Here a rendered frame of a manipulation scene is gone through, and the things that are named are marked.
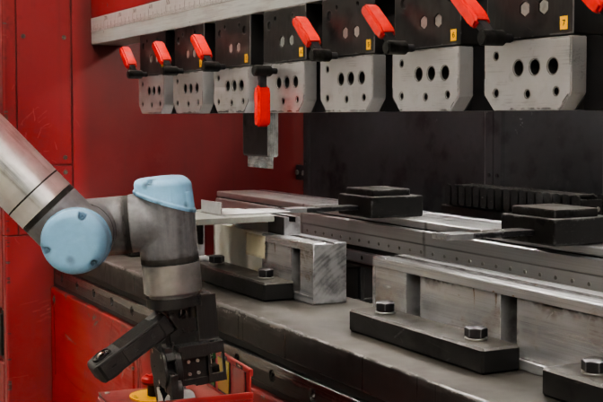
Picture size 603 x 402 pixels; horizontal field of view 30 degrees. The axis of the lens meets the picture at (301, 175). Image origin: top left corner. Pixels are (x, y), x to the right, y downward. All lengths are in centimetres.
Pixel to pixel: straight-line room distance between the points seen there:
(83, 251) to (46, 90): 145
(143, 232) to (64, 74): 133
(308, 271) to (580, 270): 42
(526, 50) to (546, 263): 50
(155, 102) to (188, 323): 91
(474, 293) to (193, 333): 37
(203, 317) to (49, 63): 134
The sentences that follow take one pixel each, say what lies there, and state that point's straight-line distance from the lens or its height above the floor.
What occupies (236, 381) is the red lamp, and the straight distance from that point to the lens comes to 152.
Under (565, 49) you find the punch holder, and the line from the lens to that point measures 122.
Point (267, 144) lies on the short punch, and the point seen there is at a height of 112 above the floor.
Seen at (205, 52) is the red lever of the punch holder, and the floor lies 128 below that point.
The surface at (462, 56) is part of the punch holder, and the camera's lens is 137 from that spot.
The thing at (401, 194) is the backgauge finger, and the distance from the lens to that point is 203.
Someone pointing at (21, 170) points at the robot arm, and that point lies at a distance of 131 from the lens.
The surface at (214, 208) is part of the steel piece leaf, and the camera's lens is 190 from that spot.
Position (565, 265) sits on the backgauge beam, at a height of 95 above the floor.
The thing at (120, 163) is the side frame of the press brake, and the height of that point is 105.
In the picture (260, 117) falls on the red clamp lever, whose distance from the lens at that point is 177.
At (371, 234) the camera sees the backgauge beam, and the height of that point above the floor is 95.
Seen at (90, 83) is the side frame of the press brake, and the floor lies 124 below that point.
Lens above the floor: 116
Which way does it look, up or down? 3 degrees down
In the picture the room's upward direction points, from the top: straight up
